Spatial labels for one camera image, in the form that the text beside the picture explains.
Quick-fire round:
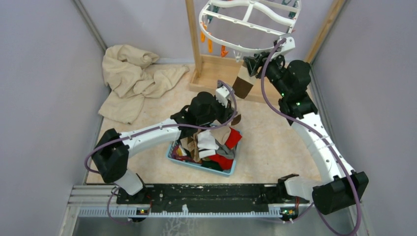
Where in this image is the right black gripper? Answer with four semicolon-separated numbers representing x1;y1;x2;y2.
243;49;290;97

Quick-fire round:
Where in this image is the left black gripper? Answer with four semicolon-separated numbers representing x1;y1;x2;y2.
198;94;238;125

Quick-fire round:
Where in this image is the brown beige sock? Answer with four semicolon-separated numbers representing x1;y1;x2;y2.
233;67;257;99

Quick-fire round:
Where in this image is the white sock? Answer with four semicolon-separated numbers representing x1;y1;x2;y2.
197;130;219;159

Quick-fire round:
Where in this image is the grey sock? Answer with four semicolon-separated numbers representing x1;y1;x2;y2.
215;145;236;160

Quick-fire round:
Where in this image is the red santa sock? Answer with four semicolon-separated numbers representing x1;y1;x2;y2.
208;154;233;170

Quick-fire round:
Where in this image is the beige red dotted sock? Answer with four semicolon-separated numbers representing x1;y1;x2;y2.
210;125;242;149

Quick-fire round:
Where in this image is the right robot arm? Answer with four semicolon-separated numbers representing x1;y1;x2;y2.
243;53;369;215

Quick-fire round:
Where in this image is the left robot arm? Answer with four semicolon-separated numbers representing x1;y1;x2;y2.
89;87;237;204

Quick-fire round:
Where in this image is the pile of socks in basket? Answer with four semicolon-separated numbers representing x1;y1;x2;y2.
173;135;240;172

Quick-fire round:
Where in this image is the white oval clip hanger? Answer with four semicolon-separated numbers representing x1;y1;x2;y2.
198;0;302;54

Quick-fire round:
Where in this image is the wooden hanger stand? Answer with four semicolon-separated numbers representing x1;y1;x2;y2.
185;0;346;92

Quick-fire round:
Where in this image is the blue plastic basket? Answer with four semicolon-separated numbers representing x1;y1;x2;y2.
166;130;243;177

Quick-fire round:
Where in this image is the beige crumpled cloth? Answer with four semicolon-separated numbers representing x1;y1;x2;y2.
98;45;189;124

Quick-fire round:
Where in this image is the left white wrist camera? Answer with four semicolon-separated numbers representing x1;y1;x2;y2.
215;86;230;108

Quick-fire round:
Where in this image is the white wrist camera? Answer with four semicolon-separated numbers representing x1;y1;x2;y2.
272;36;296;59
215;86;230;108

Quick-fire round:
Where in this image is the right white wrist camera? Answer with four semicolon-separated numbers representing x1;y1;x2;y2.
272;36;296;59

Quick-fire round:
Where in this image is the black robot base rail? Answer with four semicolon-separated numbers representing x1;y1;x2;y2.
112;183;296;213

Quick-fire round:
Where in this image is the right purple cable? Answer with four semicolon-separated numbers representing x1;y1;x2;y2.
260;38;362;236

